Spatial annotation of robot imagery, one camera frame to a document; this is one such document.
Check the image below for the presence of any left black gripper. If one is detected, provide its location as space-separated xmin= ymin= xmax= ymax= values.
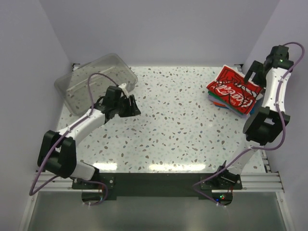
xmin=114 ymin=95 xmax=141 ymax=118

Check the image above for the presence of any white t shirt red print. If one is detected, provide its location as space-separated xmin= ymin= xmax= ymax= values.
xmin=206 ymin=65 xmax=263 ymax=115

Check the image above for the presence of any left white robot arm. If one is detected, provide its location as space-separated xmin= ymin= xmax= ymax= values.
xmin=38 ymin=83 xmax=141 ymax=189

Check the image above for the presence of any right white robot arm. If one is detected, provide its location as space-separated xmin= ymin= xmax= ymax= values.
xmin=207 ymin=44 xmax=295 ymax=189

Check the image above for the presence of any blue folded t shirt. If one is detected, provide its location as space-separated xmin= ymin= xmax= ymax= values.
xmin=250 ymin=107 xmax=256 ymax=115

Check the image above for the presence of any green folded t shirt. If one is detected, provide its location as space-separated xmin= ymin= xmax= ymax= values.
xmin=208 ymin=91 xmax=217 ymax=97

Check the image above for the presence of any orange folded t shirt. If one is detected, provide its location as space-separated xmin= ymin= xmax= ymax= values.
xmin=213 ymin=102 xmax=225 ymax=107

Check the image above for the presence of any clear plastic bin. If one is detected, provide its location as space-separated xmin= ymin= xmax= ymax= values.
xmin=54 ymin=53 xmax=138 ymax=116

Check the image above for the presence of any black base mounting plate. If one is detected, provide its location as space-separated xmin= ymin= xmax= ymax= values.
xmin=72 ymin=170 xmax=243 ymax=205

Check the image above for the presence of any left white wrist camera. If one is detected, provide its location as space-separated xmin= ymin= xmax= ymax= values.
xmin=118 ymin=83 xmax=128 ymax=95

